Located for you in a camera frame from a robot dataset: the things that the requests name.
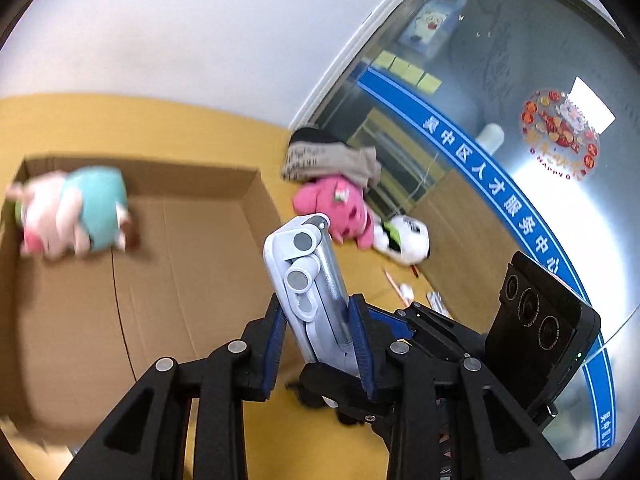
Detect round red window sticker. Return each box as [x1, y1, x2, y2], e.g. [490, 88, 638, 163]
[520, 89, 601, 182]

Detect pig plush teal shirt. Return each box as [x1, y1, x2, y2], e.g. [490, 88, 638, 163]
[6, 166, 140, 260]

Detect grey folded garment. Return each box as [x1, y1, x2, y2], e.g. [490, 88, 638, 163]
[281, 127, 382, 190]

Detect white panda plush toy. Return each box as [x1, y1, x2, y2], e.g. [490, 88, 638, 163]
[373, 214, 431, 266]

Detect shallow cardboard box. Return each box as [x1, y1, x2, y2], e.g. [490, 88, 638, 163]
[1, 158, 280, 445]

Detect yellow sticky notes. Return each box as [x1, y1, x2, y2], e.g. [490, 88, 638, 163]
[372, 50, 442, 94]

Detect white folding phone stand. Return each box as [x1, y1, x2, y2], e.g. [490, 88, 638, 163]
[262, 214, 359, 376]

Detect sheep cartoon poster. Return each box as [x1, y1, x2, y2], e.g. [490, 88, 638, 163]
[398, 0, 468, 60]

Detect pink plush toy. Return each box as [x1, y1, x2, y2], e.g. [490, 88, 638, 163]
[292, 176, 374, 249]

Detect pens on table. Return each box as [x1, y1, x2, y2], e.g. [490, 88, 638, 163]
[382, 266, 452, 318]

